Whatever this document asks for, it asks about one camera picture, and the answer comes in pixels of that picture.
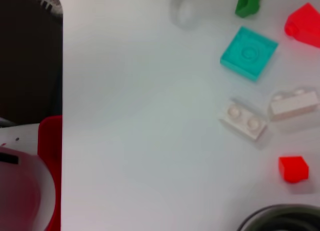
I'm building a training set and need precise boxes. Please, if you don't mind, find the green brick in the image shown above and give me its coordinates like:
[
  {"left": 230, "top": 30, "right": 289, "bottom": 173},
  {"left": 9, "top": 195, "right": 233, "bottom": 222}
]
[{"left": 234, "top": 0, "right": 265, "bottom": 19}]

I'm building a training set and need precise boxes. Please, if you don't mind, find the clear transparent brick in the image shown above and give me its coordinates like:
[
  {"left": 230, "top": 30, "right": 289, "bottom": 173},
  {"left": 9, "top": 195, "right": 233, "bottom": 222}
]
[{"left": 267, "top": 85, "right": 320, "bottom": 132}]

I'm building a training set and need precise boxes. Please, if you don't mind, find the white tall brick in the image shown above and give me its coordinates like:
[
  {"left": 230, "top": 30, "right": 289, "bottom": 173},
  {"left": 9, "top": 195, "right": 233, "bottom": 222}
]
[{"left": 269, "top": 89, "right": 320, "bottom": 122}]

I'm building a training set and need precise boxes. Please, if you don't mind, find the red sloped brick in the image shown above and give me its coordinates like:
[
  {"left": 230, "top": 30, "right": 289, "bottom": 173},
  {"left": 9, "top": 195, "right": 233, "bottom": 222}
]
[{"left": 284, "top": 2, "right": 320, "bottom": 49}]

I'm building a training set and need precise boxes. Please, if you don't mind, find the glass teacup with black base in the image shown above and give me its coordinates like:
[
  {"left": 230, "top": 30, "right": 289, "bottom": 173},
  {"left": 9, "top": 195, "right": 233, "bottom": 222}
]
[{"left": 236, "top": 203, "right": 320, "bottom": 231}]

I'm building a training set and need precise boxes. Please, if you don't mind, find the white flat two-stud brick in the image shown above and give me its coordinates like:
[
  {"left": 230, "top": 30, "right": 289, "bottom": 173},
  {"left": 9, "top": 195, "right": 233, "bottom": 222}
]
[{"left": 218, "top": 98, "right": 268, "bottom": 142}]

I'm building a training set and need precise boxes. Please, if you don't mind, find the teal square brick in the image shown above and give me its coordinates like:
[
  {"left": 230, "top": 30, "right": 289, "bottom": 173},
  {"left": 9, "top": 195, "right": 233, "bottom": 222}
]
[{"left": 219, "top": 25, "right": 280, "bottom": 83}]

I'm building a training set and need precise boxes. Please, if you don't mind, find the small red brick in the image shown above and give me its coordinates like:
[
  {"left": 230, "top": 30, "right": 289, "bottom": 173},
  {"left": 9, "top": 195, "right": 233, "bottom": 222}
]
[{"left": 278, "top": 155, "right": 310, "bottom": 184}]

